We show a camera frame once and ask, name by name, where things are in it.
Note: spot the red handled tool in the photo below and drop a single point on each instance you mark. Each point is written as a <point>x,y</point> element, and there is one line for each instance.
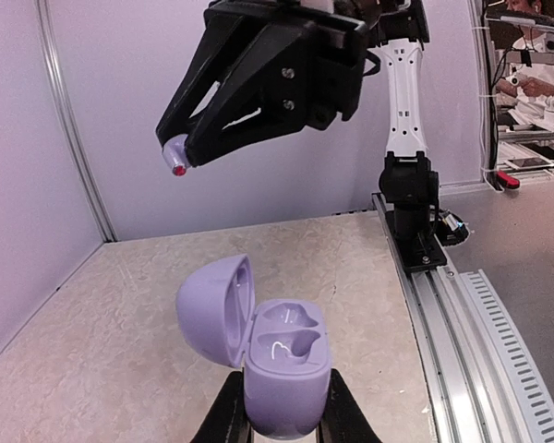
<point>507,181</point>

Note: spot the aluminium frame post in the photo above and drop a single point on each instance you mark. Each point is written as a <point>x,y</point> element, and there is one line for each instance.
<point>68,122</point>
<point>484,66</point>

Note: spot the right aluminium frame post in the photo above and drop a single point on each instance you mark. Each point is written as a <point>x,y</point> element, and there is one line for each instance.
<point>484,66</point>

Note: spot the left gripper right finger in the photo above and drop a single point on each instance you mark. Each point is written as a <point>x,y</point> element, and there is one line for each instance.
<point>342,420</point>

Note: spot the front aluminium rail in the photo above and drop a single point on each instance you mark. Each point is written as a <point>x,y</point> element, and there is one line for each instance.
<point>464,407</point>

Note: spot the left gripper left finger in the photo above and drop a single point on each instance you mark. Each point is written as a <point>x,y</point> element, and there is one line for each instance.
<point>226,421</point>

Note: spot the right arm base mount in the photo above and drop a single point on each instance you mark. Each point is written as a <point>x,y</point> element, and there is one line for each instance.
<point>421,245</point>

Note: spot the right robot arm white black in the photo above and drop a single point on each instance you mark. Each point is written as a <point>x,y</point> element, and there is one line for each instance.
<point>398,32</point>

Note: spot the left aluminium frame post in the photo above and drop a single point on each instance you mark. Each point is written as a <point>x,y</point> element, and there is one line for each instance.
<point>68,122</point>

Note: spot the white perforated cable duct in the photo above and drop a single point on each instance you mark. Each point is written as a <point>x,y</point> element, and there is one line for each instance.
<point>525,380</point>

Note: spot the purple earbud charging case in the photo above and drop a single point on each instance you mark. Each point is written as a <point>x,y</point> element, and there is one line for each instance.
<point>281,345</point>

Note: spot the person in white shirt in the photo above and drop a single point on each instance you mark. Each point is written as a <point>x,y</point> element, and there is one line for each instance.
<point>536,83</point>

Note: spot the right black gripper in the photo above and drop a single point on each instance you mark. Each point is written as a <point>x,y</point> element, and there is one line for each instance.
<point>276,79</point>

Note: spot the purple earbud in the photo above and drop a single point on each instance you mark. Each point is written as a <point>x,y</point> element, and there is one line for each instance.
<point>174,154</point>

